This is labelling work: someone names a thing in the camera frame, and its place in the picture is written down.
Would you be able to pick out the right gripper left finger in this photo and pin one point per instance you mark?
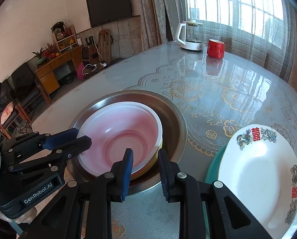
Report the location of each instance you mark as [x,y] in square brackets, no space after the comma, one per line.
[79,207]

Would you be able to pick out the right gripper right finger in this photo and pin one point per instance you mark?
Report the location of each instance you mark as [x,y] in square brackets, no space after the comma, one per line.
[227,216]

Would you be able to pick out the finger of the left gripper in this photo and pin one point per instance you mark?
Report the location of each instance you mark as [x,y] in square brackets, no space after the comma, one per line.
[47,164]
[27,145]

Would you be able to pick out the yellow plastic bowl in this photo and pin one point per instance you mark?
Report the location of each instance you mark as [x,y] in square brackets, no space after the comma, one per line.
[148,166]

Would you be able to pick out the white plate red characters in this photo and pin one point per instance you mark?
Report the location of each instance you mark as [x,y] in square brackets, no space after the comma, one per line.
[260,168]

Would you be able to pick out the red plastic bowl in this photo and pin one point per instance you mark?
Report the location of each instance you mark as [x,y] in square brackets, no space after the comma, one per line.
[115,128]

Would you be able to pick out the stainless steel bowl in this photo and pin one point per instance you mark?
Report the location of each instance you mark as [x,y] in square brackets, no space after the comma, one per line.
[174,133]

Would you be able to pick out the turquoise plate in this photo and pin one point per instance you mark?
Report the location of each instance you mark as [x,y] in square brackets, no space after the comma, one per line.
[211,176]

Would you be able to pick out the black armchair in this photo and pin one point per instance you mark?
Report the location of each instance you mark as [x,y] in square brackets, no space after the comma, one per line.
[21,93]

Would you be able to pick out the wooden sideboard cabinet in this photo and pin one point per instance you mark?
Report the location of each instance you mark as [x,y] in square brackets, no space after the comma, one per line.
[47,73]

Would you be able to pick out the pink bag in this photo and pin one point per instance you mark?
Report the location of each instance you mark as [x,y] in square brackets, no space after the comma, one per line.
[80,74]

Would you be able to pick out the dark low bench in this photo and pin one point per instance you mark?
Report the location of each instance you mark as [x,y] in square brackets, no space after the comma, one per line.
[89,70]

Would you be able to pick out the wooden shelf with ornaments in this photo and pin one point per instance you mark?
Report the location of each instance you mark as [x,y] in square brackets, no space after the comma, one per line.
[64,36]

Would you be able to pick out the wooden folding chair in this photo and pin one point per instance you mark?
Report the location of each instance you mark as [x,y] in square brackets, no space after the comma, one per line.
[104,45]

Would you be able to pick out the red mug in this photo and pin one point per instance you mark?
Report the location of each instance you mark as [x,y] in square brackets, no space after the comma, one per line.
[215,49]

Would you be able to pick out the white glass electric kettle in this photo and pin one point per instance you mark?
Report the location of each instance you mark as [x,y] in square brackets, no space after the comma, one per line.
[190,36]

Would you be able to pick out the left beige curtain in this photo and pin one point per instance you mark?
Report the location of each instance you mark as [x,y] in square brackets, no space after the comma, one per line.
[159,21]

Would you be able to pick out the window with metal bars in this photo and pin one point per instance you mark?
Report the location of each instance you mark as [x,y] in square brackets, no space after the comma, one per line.
[261,18]

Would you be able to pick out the black wall television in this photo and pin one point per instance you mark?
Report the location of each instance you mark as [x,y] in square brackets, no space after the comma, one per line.
[106,11]

